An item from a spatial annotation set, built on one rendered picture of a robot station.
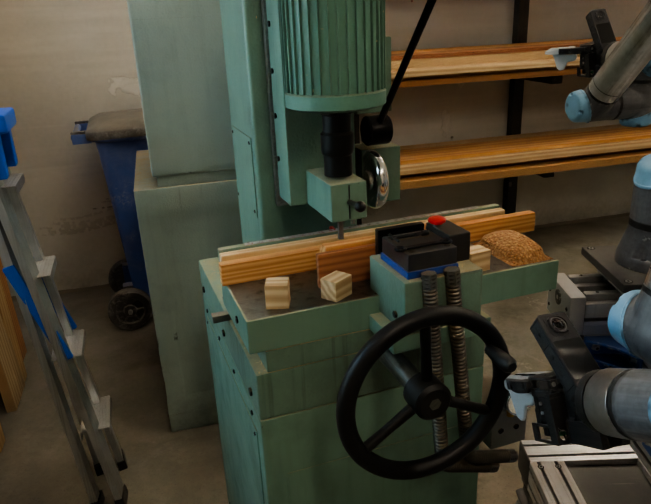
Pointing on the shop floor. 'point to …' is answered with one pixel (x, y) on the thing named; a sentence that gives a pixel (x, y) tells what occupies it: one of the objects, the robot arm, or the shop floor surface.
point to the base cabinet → (327, 446)
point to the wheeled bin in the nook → (111, 136)
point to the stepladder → (64, 348)
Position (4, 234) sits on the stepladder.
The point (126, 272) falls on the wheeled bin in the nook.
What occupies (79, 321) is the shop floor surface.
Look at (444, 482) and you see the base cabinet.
